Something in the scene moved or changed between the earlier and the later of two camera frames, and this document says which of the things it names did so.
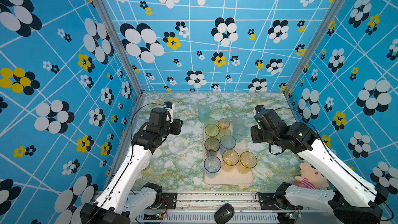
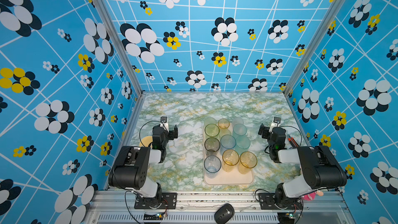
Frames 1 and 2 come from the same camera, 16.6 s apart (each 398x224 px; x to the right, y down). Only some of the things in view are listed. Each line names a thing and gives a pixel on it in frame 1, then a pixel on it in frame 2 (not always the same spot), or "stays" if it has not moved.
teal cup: (204, 111) -> (242, 144)
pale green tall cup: (210, 120) stays
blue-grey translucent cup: (227, 141) stays
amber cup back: (248, 160) stays
